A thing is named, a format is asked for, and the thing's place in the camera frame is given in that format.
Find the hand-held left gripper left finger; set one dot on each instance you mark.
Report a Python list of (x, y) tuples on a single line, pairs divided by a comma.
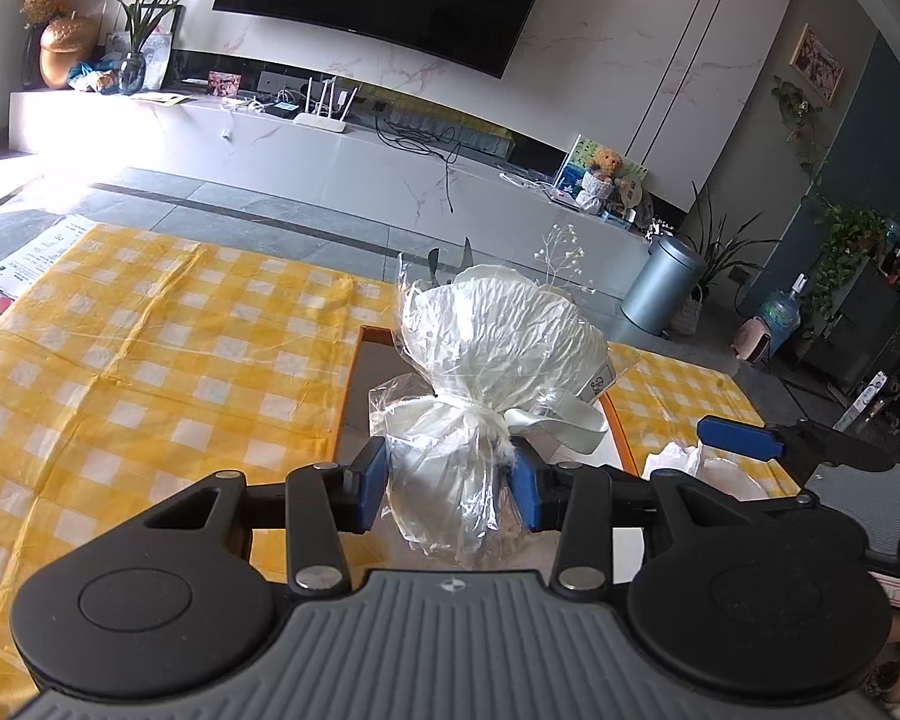
[(367, 484)]

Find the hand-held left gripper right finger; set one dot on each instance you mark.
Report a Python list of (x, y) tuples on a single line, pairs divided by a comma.
[(529, 491)]

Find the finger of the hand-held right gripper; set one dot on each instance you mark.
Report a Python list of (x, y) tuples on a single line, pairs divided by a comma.
[(735, 436)]

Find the white paper towel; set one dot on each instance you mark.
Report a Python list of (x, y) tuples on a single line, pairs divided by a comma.
[(709, 469)]

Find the orange-rimmed white cardboard box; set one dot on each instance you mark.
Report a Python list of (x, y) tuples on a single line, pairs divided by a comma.
[(375, 360)]

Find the clear-wrapped white bouquet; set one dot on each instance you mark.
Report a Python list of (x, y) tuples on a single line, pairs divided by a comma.
[(495, 345)]

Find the small pink heater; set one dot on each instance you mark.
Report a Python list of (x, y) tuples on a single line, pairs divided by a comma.
[(752, 341)]

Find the blue water bottle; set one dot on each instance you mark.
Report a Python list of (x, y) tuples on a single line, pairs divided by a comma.
[(784, 311)]

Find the grey metal trash can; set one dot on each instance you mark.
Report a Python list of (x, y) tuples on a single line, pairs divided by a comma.
[(660, 285)]

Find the long-leaf potted plant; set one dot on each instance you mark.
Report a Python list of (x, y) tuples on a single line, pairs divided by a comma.
[(720, 255)]

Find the leafy green potted plant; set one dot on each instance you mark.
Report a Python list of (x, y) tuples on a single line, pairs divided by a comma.
[(855, 255)]

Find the yellow checked tablecloth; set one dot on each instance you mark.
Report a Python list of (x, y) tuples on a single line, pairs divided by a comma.
[(165, 360)]

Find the brown teddy bear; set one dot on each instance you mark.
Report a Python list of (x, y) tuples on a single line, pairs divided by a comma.
[(600, 176)]

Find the green blue picture board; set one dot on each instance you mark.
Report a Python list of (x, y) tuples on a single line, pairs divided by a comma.
[(574, 165)]

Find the hanging vine plant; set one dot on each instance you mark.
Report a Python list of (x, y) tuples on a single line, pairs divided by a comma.
[(799, 120)]

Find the white marble television cabinet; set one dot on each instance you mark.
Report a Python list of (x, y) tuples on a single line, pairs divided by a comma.
[(330, 157)]

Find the white router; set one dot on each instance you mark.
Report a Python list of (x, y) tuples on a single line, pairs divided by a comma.
[(321, 116)]

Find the white printed paper sheet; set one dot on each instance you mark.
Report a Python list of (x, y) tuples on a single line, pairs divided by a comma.
[(37, 255)]

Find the pink photo card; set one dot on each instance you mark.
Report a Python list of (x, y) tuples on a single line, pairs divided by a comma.
[(225, 83)]

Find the yellow paper sheet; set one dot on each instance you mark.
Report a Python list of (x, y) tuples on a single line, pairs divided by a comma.
[(161, 97)]

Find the blue snack bag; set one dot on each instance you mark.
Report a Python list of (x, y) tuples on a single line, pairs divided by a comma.
[(90, 76)]

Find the green plant in glass vase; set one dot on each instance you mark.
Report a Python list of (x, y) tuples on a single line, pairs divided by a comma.
[(139, 22)]

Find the gold acorn jar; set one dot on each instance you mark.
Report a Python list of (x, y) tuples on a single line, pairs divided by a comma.
[(66, 52)]

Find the framed wall picture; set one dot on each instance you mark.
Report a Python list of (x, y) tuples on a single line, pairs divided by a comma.
[(817, 61)]

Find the black picture frame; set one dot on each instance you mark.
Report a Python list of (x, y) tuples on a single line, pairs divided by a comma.
[(166, 30)]

